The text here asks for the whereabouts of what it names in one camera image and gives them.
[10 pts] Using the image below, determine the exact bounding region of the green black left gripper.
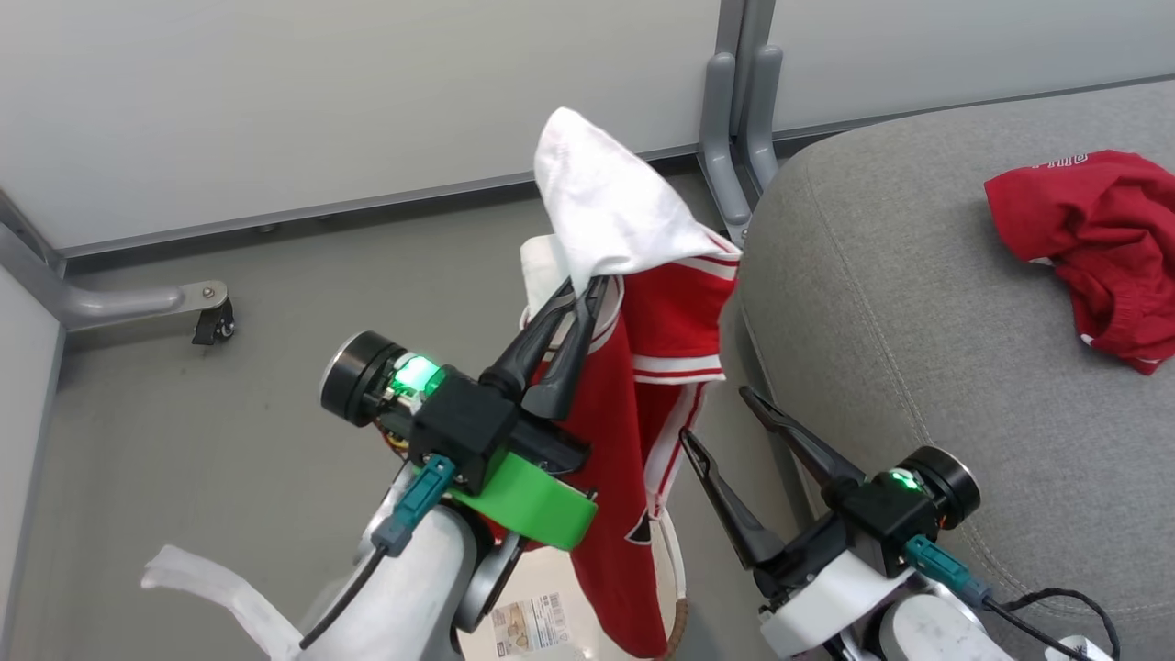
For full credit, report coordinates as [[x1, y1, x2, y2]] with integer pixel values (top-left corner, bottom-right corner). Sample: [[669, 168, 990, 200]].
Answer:
[[319, 275, 611, 552]]

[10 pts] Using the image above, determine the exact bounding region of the black caster wheel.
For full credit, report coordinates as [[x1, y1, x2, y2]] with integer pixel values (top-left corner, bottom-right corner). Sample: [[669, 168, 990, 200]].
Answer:
[[191, 298, 236, 347]]

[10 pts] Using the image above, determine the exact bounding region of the red basketball shorts number 23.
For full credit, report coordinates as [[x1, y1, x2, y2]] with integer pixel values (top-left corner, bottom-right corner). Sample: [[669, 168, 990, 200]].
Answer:
[[984, 150, 1175, 375]]

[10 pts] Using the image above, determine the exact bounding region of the paper label with barcode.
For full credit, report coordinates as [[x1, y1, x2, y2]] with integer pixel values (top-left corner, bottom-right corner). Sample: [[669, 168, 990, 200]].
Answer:
[[492, 592, 572, 657]]

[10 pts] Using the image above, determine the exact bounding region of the black cable teal plug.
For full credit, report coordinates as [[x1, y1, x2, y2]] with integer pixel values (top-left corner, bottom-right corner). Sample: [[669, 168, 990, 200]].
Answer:
[[904, 535, 1123, 661], [298, 454, 457, 651]]

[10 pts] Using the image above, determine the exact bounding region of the red white basketball jersey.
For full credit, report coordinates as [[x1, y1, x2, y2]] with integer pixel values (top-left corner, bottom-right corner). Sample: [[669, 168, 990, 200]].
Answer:
[[519, 107, 743, 659]]

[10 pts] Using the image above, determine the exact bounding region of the grey partition support leg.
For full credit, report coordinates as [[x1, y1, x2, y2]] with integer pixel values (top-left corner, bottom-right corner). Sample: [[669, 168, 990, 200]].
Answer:
[[698, 50, 755, 247], [0, 188, 230, 331], [742, 44, 786, 196]]

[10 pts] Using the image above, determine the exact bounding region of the white laundry basket brown rim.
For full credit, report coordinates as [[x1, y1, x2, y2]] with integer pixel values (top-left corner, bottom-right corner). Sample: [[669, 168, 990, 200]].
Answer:
[[456, 510, 689, 661]]

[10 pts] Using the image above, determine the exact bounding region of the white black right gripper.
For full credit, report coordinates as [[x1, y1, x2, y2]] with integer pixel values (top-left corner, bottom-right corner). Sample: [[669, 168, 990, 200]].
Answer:
[[679, 386, 981, 658]]

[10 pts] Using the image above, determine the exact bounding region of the grey fabric sofa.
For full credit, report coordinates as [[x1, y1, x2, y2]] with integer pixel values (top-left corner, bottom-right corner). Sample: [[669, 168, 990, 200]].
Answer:
[[734, 78, 1175, 661]]

